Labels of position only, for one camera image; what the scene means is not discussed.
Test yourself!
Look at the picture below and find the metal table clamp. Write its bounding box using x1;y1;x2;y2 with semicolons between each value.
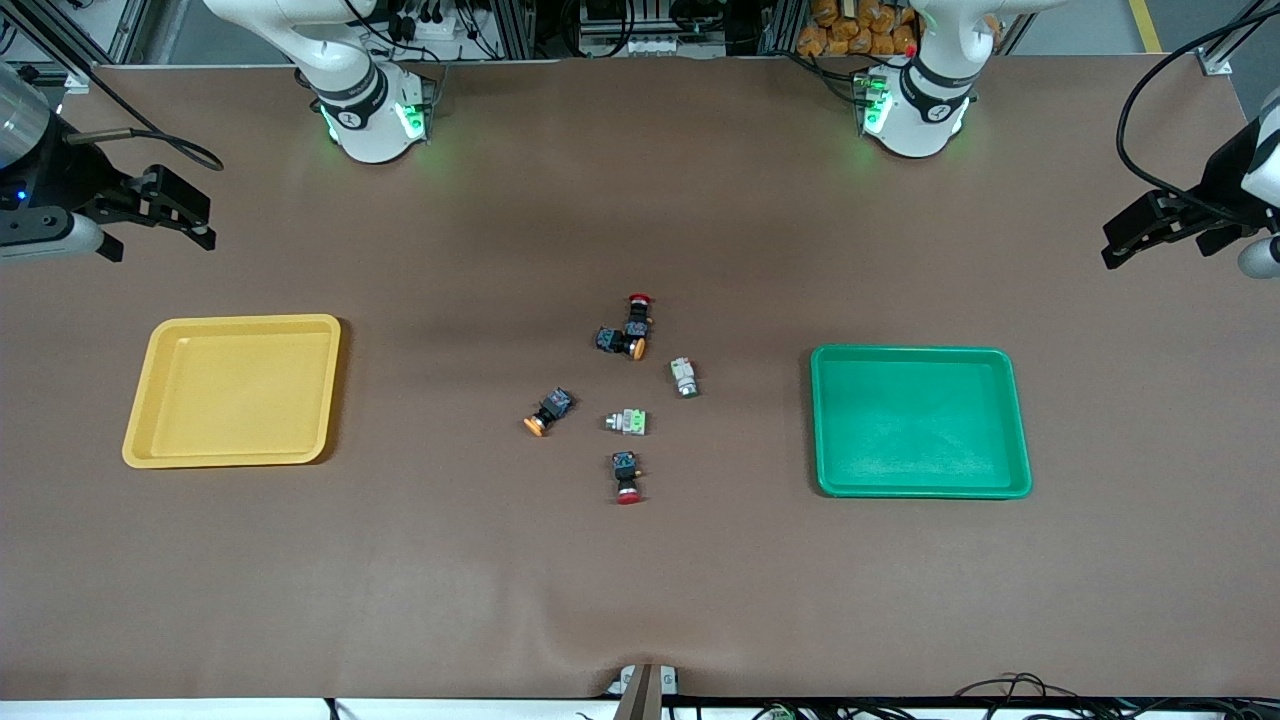
605;663;681;720

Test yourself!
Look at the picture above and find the yellow plastic tray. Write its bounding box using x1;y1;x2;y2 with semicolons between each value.
121;314;343;469

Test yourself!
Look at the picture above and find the white power strip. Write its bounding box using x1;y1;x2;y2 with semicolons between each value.
598;34;723;58

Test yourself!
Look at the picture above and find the yellow mushroom push button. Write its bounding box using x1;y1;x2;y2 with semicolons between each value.
522;387;575;438
595;326;648;362

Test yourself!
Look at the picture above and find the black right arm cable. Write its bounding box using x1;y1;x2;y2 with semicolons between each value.
60;60;225;173

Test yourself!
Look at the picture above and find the brown table mat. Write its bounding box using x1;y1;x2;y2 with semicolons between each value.
0;55;1280;701

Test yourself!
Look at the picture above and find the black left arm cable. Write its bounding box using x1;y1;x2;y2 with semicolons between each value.
1116;0;1280;226

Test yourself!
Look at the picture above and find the green plastic tray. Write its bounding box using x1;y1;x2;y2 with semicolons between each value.
809;344;1033;500

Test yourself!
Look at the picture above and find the pile of orange bread rolls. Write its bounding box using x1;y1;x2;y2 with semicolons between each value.
797;0;919;58

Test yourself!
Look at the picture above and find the aluminium frame profile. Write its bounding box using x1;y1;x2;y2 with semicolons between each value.
1198;0;1280;77
0;0;153;69

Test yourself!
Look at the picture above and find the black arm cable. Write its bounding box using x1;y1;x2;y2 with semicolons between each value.
1116;0;1280;226
60;60;225;173

